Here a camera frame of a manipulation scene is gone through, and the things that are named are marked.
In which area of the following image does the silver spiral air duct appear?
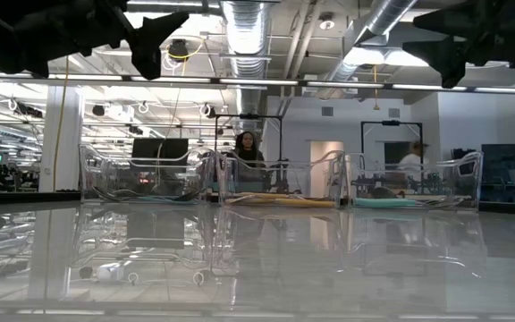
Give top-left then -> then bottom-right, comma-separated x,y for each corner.
220,0 -> 271,118
322,0 -> 419,97

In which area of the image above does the white glossy table mat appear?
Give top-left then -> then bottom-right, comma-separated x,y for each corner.
0,203 -> 515,322

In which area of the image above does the person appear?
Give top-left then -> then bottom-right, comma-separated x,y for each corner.
395,140 -> 429,180
232,130 -> 268,182

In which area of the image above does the white door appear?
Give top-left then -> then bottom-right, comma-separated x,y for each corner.
309,140 -> 345,198

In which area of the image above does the white square pillar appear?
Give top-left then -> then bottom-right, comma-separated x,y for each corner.
38,85 -> 85,193

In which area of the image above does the clear plastic bin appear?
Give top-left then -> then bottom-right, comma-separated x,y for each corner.
80,143 -> 217,206
216,149 -> 347,209
344,150 -> 485,211

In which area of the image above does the black computer monitor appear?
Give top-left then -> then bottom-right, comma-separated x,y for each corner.
480,142 -> 515,191
131,137 -> 190,167

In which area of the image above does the mint-handled silver spoon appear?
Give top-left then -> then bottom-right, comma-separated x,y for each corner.
355,196 -> 471,208
353,197 -> 472,208

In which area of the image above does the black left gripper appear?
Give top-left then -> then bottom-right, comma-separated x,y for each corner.
29,0 -> 190,81

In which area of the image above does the long LED light bar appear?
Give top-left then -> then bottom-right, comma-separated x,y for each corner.
0,71 -> 515,96

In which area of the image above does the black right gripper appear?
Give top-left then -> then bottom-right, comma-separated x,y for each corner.
402,0 -> 515,89

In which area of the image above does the black overhead camera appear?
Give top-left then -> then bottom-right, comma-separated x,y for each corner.
167,38 -> 190,63

